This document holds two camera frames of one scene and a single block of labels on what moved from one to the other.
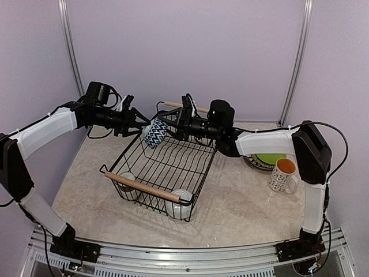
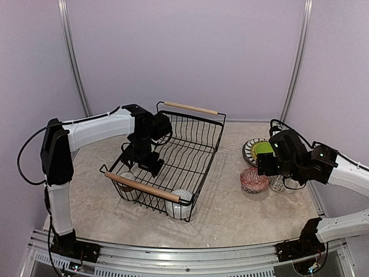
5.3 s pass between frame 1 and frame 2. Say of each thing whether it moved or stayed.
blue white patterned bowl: moved
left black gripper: moved
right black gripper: moved
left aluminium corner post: stayed
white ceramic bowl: stayed
